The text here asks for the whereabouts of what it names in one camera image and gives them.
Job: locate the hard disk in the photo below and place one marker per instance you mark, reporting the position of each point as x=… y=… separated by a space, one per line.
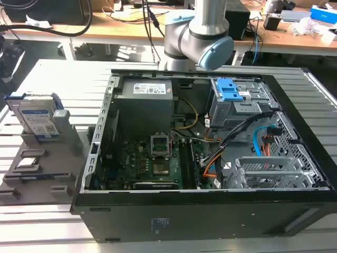
x=34 y=116

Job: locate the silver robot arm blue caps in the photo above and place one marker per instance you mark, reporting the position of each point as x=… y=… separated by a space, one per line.
x=205 y=23

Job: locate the grey metal disk bay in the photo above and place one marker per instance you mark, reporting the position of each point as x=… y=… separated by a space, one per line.
x=266 y=168

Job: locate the CPU socket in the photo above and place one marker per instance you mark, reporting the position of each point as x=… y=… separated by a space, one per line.
x=160 y=146

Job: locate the grey power supply unit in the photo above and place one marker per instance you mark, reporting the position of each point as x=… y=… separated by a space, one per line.
x=142 y=108

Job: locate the black RAM slot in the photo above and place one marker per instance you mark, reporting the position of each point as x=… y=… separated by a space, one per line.
x=185 y=166

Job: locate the green motherboard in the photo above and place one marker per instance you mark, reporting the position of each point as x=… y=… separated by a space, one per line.
x=142 y=160

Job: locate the silver chipset heat sink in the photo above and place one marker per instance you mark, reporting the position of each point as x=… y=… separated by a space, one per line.
x=160 y=169

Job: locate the blue plastic bay latch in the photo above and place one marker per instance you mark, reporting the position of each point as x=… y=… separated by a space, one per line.
x=227 y=89

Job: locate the grey metal drive cage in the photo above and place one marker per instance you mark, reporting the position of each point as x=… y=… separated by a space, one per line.
x=237 y=110

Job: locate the black open PC case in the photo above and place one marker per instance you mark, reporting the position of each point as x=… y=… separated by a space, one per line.
x=184 y=218

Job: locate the wooden desk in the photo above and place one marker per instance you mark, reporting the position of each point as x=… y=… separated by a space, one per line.
x=118 y=33

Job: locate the grey parts rack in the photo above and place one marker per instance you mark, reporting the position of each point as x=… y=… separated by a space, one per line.
x=52 y=158

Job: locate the black box on desk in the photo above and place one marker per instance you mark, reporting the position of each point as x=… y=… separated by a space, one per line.
x=238 y=21

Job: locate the blue RAM stick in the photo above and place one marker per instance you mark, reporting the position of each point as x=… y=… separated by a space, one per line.
x=47 y=175

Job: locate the silver CPU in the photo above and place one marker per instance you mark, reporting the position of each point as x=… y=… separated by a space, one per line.
x=26 y=163

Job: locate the crumpled clear plastic bag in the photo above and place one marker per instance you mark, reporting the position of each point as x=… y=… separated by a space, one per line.
x=308 y=26

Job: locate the black office chair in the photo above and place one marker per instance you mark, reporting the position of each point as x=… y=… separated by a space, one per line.
x=10 y=58

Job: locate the blue cardboard box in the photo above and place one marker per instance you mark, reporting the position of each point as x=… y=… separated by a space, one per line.
x=322 y=13

